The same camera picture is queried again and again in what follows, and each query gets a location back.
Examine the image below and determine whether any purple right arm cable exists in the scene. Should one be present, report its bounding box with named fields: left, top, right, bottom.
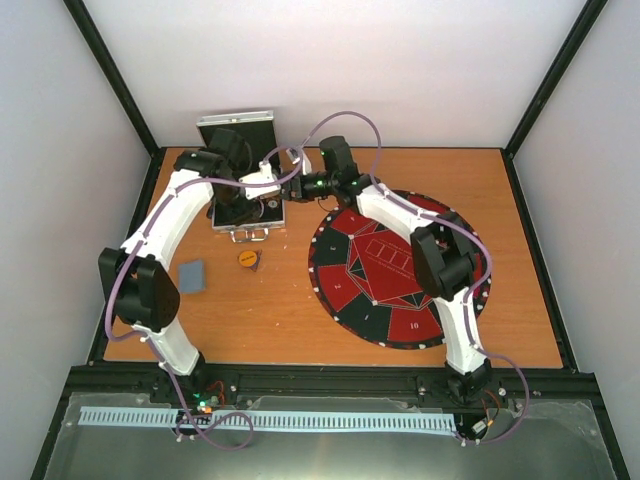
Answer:
left=290, top=109, right=531, bottom=447

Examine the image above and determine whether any orange big blind button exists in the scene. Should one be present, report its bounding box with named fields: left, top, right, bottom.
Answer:
left=238, top=250, right=253, bottom=268

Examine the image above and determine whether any round red black poker mat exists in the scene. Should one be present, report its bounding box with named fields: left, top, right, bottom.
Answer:
left=307, top=188, right=494, bottom=351

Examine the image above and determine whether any aluminium poker chip case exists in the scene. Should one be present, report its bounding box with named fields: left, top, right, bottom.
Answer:
left=196, top=110, right=285, bottom=243

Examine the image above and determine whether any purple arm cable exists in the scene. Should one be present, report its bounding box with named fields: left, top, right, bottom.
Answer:
left=290, top=109, right=531, bottom=447
left=103, top=145, right=297, bottom=451

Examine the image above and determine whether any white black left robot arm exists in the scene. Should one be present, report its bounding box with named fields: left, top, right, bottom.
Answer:
left=98, top=128, right=264, bottom=403

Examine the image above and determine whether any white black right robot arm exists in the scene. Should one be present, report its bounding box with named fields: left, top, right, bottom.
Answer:
left=281, top=136, right=492, bottom=405

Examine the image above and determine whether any grey card deck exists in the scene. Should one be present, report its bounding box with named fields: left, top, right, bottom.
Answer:
left=178, top=259, right=206, bottom=294

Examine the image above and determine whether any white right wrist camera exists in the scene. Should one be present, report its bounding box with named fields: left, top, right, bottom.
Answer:
left=286, top=146, right=313, bottom=176

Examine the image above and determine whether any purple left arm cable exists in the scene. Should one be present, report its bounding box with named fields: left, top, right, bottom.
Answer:
left=103, top=145, right=297, bottom=451

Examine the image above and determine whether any light blue slotted cable duct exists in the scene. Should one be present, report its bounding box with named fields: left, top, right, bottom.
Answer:
left=77, top=406, right=456, bottom=436

